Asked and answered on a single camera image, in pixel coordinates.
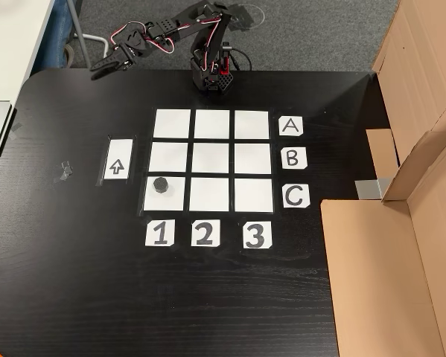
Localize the black round token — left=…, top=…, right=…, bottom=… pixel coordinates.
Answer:
left=152, top=176, right=171, bottom=196

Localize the blank white paper square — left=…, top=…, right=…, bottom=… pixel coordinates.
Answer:
left=233, top=178, right=275, bottom=213
left=233, top=143, right=273, bottom=175
left=147, top=141, right=189, bottom=173
left=188, top=177, right=231, bottom=213
left=142, top=176, right=187, bottom=212
left=191, top=142, right=230, bottom=175
left=194, top=109, right=231, bottom=140
left=153, top=109, right=191, bottom=139
left=233, top=109, right=270, bottom=141

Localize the white metal table leg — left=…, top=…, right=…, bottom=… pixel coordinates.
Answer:
left=66, top=0, right=109, bottom=70

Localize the person's leg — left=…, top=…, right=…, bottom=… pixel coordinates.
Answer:
left=39, top=0, right=79, bottom=70

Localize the white sheet with arrow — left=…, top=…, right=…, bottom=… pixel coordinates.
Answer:
left=103, top=138, right=134, bottom=181

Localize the white table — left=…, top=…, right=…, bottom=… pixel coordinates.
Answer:
left=0, top=0, right=57, bottom=104

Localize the flat grey tape piece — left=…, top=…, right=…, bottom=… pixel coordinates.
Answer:
left=9, top=121, right=25, bottom=141

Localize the crumpled grey tape piece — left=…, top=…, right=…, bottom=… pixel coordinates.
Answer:
left=54, top=160, right=75, bottom=184

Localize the dark floor tape patch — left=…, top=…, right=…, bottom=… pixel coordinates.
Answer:
left=229, top=3, right=255, bottom=31

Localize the white sheet with number 1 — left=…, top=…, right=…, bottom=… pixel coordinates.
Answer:
left=144, top=219, right=176, bottom=248

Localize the white sheet with letter A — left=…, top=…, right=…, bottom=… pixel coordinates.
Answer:
left=278, top=115, right=305, bottom=138

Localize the white sheet with number 2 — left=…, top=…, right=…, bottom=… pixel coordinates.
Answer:
left=190, top=219, right=222, bottom=248

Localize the white sheet with letter B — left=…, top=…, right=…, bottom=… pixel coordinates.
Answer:
left=280, top=147, right=309, bottom=170

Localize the white sheet with number 3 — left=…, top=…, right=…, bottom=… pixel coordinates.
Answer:
left=242, top=220, right=273, bottom=250

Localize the white sheet with letter C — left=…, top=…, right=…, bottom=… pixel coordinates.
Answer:
left=281, top=183, right=311, bottom=210

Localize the large brown cardboard box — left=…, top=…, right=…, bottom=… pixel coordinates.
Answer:
left=319, top=132, right=446, bottom=357
left=365, top=0, right=446, bottom=180

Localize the black power cable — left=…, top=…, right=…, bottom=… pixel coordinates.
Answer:
left=228, top=46, right=254, bottom=72

